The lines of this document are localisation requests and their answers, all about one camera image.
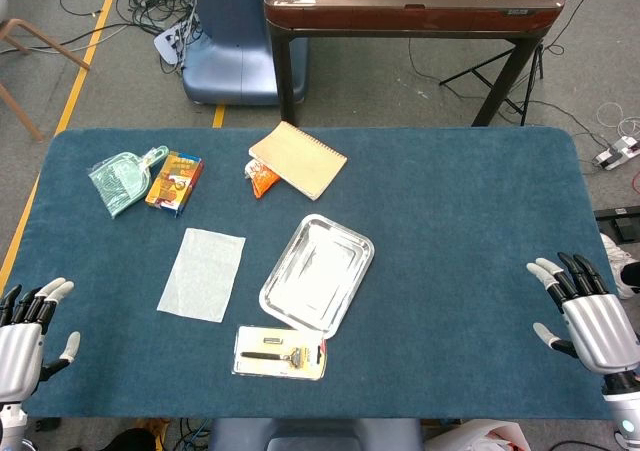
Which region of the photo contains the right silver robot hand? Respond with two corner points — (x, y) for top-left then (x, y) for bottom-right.
(525, 252), (640, 378)

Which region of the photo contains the orange and blue box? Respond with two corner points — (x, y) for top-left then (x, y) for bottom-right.
(144, 151), (205, 218)

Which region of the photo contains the green dustpan set in bag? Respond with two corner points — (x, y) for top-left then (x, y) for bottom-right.
(87, 144), (170, 220)

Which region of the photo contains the kraft spiral notebook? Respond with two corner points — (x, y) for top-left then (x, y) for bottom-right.
(248, 120), (349, 202)

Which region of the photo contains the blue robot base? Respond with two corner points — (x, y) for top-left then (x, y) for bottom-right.
(181, 0), (309, 106)

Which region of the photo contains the brown mahjong table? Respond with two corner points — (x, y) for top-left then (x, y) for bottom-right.
(263, 0), (566, 128)

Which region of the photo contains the white shoe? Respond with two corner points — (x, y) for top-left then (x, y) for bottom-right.
(599, 233), (640, 300)

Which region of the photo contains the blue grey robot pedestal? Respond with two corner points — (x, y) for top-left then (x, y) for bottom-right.
(207, 417), (425, 451)

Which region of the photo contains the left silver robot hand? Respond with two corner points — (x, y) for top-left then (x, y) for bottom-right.
(0, 276), (82, 405)

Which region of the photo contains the razor in yellow blister pack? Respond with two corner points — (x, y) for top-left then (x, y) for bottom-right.
(231, 325), (330, 381)

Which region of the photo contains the white chair with wooden legs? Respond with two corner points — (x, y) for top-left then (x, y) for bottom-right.
(0, 0), (91, 143)

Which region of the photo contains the blue table mat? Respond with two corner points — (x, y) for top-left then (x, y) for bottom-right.
(0, 126), (627, 420)

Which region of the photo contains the black cable tangle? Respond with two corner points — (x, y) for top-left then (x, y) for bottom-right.
(59, 0), (201, 75)

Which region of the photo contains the orange snack packet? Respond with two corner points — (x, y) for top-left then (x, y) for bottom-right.
(243, 158), (281, 200)

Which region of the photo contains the white plastic bag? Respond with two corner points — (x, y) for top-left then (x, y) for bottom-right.
(424, 419), (532, 451)

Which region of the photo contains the black floor device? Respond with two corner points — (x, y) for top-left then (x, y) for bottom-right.
(593, 204), (640, 245)

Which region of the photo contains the white plug board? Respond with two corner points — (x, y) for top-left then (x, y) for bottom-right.
(153, 20), (201, 67)

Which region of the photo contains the white power strip with plugs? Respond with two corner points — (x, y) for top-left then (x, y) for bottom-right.
(593, 135), (640, 171)

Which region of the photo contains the silver metal tray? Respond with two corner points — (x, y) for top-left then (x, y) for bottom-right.
(258, 213), (376, 340)

